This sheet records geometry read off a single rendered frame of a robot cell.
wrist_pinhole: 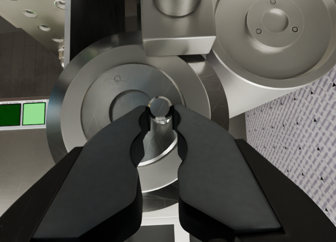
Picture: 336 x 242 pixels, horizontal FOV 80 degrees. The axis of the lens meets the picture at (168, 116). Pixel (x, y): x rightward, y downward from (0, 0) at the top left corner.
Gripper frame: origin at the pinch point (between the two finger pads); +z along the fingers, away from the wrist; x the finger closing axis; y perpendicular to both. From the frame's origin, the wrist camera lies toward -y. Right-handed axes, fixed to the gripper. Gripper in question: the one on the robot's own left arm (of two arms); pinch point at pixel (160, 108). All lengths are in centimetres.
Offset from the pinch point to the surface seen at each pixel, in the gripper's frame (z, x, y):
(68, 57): 7.2, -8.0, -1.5
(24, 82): 188, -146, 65
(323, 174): 3.1, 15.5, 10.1
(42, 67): 194, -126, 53
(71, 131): 1.9, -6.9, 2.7
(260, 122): 17.3, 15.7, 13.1
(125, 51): 5.8, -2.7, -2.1
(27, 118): 31.5, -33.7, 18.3
